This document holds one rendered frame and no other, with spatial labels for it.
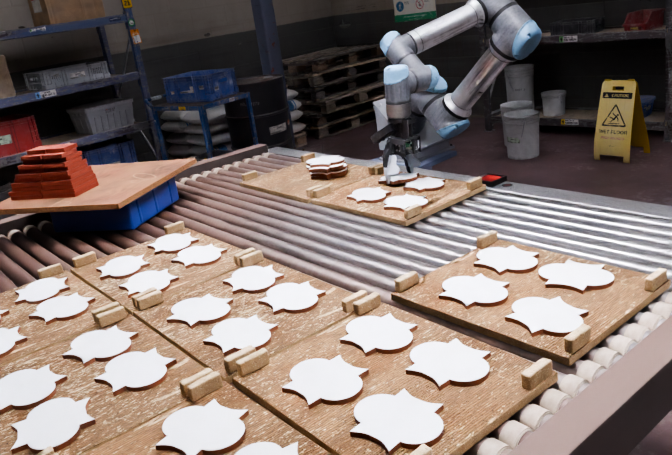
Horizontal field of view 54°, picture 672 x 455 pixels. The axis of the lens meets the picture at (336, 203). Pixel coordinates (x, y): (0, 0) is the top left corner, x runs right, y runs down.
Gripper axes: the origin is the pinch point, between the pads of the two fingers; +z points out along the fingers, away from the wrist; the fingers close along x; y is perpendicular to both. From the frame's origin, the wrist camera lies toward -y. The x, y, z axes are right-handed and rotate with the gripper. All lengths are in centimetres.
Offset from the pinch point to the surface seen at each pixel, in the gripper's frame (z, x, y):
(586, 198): 1, 15, 56
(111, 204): -6, -77, -42
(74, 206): -5, -84, -53
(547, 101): 71, 411, -202
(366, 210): 1.4, -24.5, 10.7
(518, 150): 91, 313, -169
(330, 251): 3, -47, 21
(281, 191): 3.3, -24.5, -30.6
